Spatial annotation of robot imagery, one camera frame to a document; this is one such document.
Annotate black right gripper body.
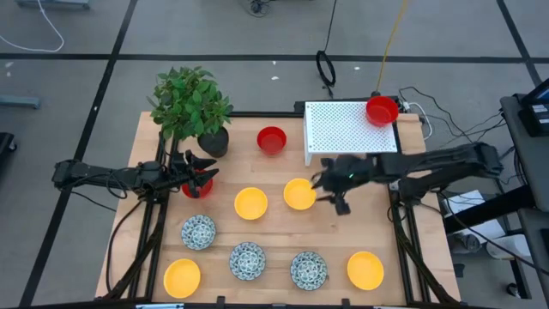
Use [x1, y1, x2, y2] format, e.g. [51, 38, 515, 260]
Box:
[320, 154, 381, 192]

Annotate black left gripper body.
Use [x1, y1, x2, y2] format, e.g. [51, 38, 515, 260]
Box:
[148, 152, 194, 192]

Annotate red plastic mini bowl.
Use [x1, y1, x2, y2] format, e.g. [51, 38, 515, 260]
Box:
[365, 95, 400, 128]
[256, 125, 288, 156]
[181, 169, 214, 200]

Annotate yellow plastic mini bowl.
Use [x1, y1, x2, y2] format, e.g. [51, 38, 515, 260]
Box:
[233, 186, 269, 221]
[163, 257, 202, 300]
[282, 178, 317, 211]
[347, 251, 385, 291]

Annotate teal patterned ceramic bowl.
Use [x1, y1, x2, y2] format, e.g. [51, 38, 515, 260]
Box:
[228, 241, 267, 282]
[180, 214, 217, 251]
[289, 251, 329, 292]

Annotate black plant pot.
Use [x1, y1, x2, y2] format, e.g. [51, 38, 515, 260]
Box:
[196, 126, 231, 159]

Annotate white perforated metal shelf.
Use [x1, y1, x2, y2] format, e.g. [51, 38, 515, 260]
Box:
[302, 100, 399, 167]

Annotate green leafy plant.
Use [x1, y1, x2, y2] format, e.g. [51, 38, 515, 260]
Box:
[146, 64, 235, 142]

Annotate grey desk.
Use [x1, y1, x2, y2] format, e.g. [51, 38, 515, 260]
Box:
[499, 94, 549, 215]

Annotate black monitor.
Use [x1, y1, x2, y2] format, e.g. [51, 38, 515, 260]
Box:
[517, 79, 549, 137]

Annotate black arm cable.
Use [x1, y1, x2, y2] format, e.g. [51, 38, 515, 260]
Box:
[105, 199, 145, 293]

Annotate black coiled cable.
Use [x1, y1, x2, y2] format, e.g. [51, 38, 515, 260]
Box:
[315, 50, 337, 99]

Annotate yellow cable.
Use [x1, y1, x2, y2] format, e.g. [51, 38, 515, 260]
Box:
[375, 0, 409, 94]

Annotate black hanging cable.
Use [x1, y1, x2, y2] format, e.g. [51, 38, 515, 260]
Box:
[322, 0, 339, 53]

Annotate white floor cable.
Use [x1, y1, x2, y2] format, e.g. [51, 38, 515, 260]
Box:
[0, 0, 65, 54]

